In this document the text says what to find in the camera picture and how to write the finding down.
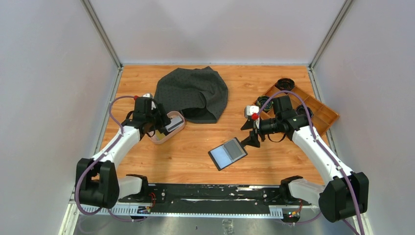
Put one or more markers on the black round part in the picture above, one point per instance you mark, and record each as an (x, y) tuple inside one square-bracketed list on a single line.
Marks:
[(300, 110), (285, 84), (261, 100)]

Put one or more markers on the black round part top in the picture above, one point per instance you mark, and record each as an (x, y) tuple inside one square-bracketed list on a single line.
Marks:
[(285, 84)]

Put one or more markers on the black round part right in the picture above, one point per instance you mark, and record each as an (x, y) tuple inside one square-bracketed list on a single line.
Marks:
[(300, 110)]

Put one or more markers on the white black credit card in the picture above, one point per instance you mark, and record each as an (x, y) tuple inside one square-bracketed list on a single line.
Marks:
[(176, 122)]

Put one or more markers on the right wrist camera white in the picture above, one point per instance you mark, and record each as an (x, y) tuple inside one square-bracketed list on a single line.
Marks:
[(251, 111)]

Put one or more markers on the aluminium frame rail front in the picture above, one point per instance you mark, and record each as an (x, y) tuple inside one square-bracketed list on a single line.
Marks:
[(136, 210)]

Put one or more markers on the dark grey dotted cloth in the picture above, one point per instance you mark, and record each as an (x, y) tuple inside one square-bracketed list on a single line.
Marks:
[(200, 95)]

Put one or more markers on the black round part left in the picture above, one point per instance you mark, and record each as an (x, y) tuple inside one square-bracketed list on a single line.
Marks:
[(261, 100)]

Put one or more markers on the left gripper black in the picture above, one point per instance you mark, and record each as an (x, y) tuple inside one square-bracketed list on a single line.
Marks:
[(163, 120)]

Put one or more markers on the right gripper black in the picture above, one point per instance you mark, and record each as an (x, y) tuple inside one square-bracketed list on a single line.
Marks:
[(252, 140)]

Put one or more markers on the pink oval tray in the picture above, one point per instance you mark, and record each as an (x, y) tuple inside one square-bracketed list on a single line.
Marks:
[(167, 134)]

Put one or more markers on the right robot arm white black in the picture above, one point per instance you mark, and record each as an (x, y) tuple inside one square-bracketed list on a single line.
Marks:
[(344, 193)]

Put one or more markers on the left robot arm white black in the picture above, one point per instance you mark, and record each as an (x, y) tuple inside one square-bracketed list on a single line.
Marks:
[(97, 183)]

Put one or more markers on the black leather card holder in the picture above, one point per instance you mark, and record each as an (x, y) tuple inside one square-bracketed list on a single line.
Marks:
[(227, 153)]

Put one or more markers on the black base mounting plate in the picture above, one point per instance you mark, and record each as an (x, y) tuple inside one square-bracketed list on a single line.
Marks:
[(213, 199)]

